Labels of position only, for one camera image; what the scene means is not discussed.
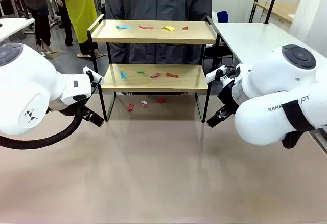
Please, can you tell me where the large white table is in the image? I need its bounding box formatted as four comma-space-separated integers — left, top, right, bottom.
211, 21, 327, 68

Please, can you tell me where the person in yellow apron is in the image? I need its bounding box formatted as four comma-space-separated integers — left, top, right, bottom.
47, 0, 107, 59

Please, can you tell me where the grey metal frame rail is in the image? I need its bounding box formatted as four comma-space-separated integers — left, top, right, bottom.
310, 128, 327, 155

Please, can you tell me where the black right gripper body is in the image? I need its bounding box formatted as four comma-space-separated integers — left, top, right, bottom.
217, 79, 242, 114

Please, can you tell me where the beige floor mat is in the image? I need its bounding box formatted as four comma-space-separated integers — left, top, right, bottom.
38, 47, 66, 60

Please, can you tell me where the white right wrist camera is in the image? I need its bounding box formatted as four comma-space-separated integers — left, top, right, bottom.
205, 65, 227, 83

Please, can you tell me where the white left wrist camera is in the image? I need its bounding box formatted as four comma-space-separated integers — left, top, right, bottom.
82, 66, 105, 86

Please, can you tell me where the black pole stand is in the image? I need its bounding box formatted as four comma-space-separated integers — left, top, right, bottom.
263, 0, 282, 25

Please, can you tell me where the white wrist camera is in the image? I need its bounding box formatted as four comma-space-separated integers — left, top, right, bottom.
82, 66, 105, 86
205, 65, 227, 83

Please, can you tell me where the small white table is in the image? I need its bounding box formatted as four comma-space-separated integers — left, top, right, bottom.
0, 18, 35, 43

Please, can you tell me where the two-tier wood and metal shelf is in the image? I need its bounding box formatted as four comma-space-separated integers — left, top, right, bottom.
86, 14, 223, 124

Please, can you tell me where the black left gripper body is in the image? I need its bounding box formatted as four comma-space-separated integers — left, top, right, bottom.
48, 98, 89, 117

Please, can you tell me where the blue chair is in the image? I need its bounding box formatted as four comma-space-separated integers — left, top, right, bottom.
217, 10, 229, 24

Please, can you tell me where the black tripod stand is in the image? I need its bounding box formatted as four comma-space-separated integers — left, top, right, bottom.
249, 0, 265, 23

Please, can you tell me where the light wooden desk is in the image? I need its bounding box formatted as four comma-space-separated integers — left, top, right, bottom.
254, 1, 298, 24

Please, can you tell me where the black arm strap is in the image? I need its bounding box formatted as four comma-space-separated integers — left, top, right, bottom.
282, 100, 316, 132

